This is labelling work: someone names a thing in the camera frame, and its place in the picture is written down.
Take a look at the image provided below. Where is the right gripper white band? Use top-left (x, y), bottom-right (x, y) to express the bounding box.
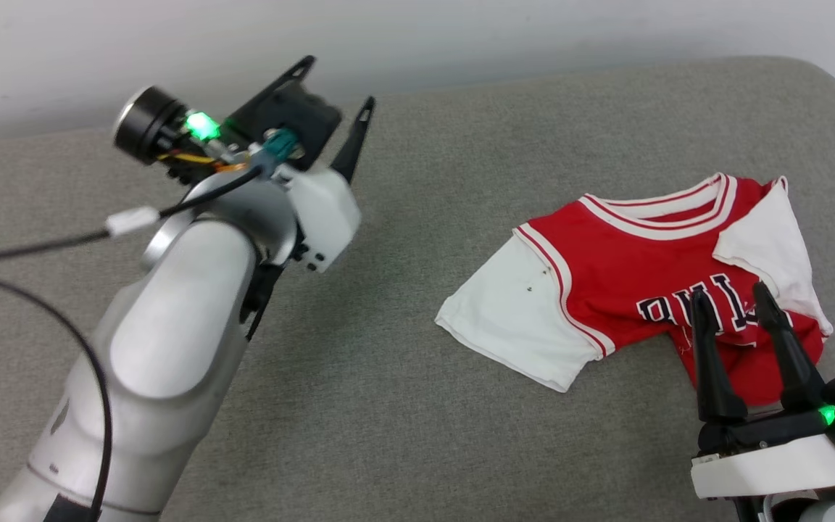
top-left (690, 281), bottom-right (835, 498)

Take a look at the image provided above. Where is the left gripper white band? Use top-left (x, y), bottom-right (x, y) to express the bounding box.
top-left (224, 55), bottom-right (376, 274)

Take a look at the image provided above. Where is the red and white jersey shirt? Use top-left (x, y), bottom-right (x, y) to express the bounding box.
top-left (435, 173), bottom-right (835, 407)

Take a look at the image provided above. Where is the grey fabric sofa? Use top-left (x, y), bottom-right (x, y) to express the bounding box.
top-left (0, 57), bottom-right (835, 522)

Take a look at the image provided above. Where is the teal cable connector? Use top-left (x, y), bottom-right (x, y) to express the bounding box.
top-left (262, 129), bottom-right (299, 172)

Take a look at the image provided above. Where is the yellow orange wire bundle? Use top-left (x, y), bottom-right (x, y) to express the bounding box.
top-left (157, 149), bottom-right (246, 175)

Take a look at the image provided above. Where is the white cable tag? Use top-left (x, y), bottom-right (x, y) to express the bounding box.
top-left (104, 206), bottom-right (161, 238)

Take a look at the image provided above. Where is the black cable with white tag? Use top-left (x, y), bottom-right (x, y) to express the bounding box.
top-left (0, 167), bottom-right (266, 265)

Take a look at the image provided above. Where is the thin black looping cable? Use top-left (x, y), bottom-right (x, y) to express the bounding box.
top-left (0, 268), bottom-right (114, 522)

